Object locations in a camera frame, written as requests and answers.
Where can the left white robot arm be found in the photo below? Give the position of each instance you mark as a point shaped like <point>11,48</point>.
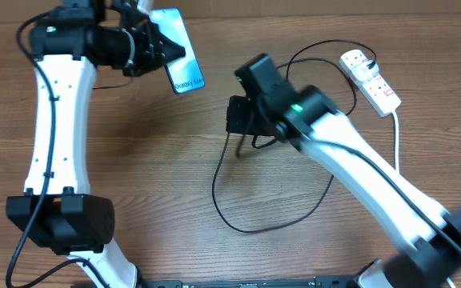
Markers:
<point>56,209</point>

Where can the white power strip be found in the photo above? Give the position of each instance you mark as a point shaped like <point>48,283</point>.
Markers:
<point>377,91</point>

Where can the blue Galaxy smartphone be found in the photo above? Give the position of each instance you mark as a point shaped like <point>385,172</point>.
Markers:
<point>184,73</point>

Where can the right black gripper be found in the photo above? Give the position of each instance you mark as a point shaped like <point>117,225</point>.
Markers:
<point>239,108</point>

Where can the white charger plug adapter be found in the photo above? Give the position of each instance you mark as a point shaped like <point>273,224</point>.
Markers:
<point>365,71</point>

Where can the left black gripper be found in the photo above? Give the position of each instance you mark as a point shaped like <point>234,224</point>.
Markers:
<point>152,40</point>

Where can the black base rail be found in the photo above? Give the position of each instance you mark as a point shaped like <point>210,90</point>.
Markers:
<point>340,281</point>

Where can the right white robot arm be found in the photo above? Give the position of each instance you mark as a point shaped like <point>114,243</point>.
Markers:
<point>426,235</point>

